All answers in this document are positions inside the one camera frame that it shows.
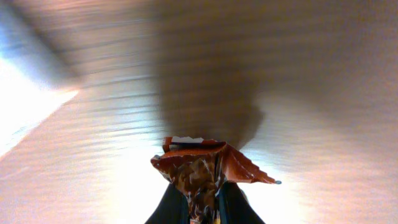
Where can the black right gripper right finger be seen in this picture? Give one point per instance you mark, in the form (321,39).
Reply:
(234,208)

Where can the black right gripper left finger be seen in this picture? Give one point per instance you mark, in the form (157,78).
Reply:
(172,209)

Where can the red chocolate bar wrapper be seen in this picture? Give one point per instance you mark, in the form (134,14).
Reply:
(198,168)

